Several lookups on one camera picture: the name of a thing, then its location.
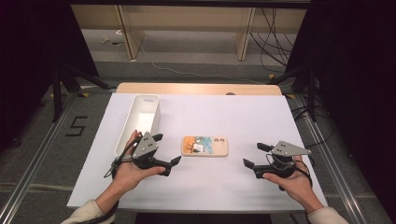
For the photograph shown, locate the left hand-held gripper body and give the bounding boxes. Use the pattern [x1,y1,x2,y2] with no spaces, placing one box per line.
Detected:
[132,131,172,177]

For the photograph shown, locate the person's left hand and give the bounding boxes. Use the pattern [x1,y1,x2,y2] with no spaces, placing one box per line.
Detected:
[109,130,167,196]

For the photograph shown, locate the black curtain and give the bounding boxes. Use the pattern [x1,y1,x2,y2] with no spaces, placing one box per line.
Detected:
[285,0,396,216]
[0,0,100,153]

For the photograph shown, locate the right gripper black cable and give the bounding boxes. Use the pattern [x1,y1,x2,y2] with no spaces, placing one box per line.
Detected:
[264,153,314,191]

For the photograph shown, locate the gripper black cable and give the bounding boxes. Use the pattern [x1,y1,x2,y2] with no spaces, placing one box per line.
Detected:
[78,135,143,224]
[264,153,314,191]

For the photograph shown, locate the light wooden table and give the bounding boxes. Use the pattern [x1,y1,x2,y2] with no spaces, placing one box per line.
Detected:
[115,81,283,97]

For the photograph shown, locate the beige phone case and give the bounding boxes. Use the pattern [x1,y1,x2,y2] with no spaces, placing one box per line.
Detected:
[181,135,230,158]

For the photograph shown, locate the aluminium rail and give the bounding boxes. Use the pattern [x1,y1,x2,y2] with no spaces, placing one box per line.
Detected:
[0,92,79,224]
[294,92,369,224]

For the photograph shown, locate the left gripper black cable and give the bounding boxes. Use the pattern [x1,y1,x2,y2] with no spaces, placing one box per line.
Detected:
[78,135,143,224]

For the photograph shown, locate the white table sheet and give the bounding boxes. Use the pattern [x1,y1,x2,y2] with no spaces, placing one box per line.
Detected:
[66,92,329,213]

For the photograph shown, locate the long beige wooden desk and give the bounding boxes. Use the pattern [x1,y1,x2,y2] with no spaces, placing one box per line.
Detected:
[70,4,308,62]

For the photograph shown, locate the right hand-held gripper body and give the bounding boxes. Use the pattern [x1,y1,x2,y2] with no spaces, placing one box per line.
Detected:
[253,140,312,179]

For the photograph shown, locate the white rectangular plastic box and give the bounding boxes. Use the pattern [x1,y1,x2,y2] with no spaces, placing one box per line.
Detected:
[114,93,162,157]

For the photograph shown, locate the bundle of black cables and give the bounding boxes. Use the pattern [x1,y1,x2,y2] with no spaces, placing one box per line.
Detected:
[249,7,295,75]

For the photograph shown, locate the black stand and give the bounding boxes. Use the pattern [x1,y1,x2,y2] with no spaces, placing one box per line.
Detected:
[266,63,319,123]
[50,63,117,123]

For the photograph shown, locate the person's right hand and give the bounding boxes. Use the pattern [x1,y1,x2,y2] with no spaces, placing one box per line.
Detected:
[262,156,322,210]

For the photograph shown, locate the black floor cables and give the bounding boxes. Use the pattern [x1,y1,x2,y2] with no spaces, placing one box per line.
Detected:
[291,105,334,149]

